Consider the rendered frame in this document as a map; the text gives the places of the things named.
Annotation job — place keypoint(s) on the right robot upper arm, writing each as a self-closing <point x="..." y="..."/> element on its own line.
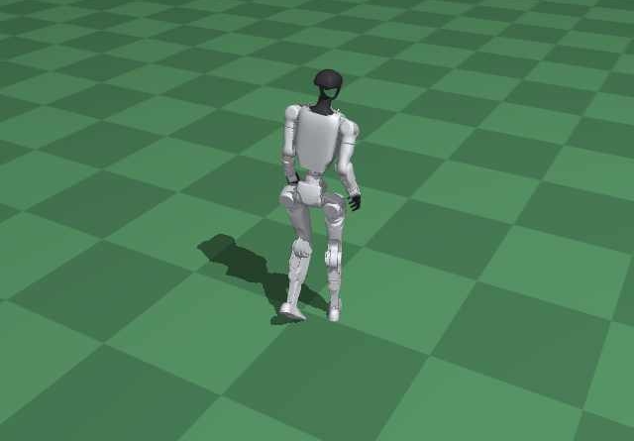
<point x="350" y="131"/>

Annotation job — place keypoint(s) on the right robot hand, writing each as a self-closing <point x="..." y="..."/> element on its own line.
<point x="356" y="199"/>

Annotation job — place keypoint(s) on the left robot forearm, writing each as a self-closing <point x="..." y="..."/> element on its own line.
<point x="289" y="167"/>

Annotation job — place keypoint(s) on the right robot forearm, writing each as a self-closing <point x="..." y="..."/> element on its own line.
<point x="349" y="182"/>

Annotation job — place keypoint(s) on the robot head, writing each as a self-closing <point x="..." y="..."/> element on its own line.
<point x="326" y="79"/>

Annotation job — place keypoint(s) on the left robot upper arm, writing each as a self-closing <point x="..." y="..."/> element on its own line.
<point x="289" y="132"/>

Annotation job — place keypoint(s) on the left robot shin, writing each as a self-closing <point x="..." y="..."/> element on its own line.
<point x="298" y="268"/>

